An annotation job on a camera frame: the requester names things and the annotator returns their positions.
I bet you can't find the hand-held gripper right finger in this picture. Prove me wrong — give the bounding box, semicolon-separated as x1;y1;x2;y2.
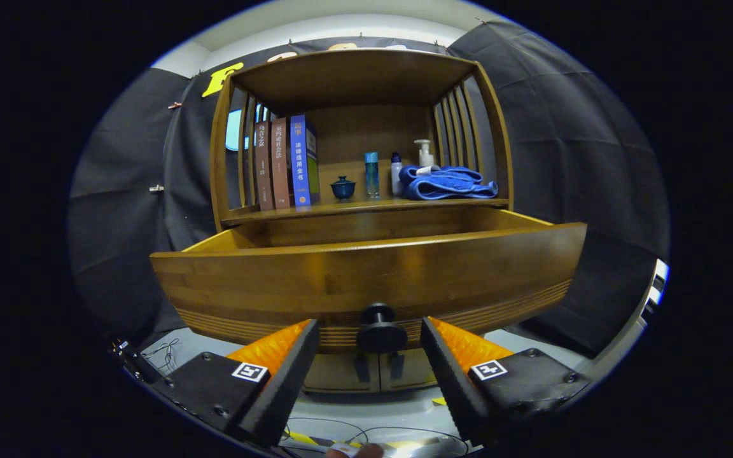
421;316;590;446

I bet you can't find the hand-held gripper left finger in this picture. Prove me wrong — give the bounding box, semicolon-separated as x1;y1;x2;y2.
150;318;320;448

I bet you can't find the wooden drawer with black knob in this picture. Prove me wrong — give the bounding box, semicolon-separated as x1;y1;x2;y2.
150;207;588;355

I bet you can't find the wooden cabinet door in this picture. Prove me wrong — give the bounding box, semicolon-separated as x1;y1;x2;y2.
379;350;438;390
303;353;380;393

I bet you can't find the wooden cabinet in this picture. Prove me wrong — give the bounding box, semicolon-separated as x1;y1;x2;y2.
209;49;513;395

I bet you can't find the folded blue towel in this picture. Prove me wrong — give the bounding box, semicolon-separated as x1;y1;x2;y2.
398;165;499;201

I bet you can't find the blue lidded teacup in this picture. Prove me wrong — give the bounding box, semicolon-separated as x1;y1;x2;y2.
330;176;356;202

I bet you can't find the dark brown book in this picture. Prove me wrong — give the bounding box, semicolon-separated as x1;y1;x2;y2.
253;121;276;211

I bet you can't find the light brown book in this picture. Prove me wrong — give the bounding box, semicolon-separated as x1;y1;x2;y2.
270;118;292;209

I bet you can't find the thick blue book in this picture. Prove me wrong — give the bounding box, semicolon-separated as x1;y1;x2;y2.
289;114;321;207

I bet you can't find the blue glass bottle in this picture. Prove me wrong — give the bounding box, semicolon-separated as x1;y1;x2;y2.
365;151;380;199

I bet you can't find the thin black cable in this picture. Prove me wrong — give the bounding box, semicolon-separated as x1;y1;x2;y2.
283;417;469;458
143;337;181;374

